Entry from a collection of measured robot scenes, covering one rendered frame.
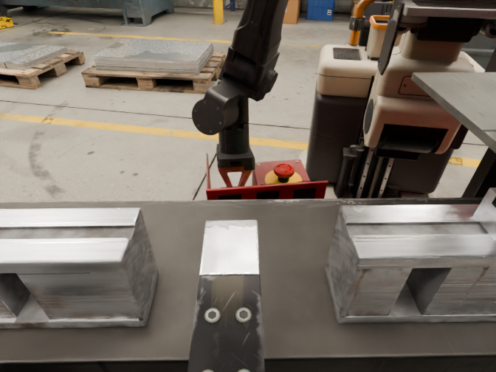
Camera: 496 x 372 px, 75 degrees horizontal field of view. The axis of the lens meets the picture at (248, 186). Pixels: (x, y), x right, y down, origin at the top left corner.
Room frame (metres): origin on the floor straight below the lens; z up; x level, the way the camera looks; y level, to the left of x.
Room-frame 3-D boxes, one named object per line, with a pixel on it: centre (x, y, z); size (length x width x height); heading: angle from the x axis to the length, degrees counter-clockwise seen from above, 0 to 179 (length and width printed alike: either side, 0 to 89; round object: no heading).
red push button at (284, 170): (0.50, -0.07, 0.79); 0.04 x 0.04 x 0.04
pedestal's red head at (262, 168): (0.48, -0.02, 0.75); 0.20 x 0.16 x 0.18; 97
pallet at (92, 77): (3.28, 0.89, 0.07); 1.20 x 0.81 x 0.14; 82
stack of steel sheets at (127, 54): (3.28, 0.89, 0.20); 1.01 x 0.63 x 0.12; 82
